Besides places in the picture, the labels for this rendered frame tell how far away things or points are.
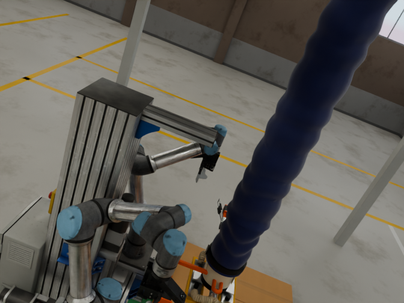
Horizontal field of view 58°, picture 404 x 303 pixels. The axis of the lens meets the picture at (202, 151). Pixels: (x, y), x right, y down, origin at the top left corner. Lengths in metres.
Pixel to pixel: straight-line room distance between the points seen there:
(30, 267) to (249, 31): 10.62
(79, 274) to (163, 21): 11.04
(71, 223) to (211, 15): 10.82
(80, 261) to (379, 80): 11.77
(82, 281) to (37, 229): 0.49
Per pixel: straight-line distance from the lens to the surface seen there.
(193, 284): 2.18
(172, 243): 1.14
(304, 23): 11.94
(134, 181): 2.06
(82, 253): 1.56
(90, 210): 1.50
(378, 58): 12.52
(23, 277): 2.10
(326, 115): 1.61
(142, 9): 4.51
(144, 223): 1.21
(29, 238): 1.96
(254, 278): 3.25
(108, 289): 1.76
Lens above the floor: 2.61
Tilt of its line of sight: 26 degrees down
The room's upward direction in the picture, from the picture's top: 22 degrees clockwise
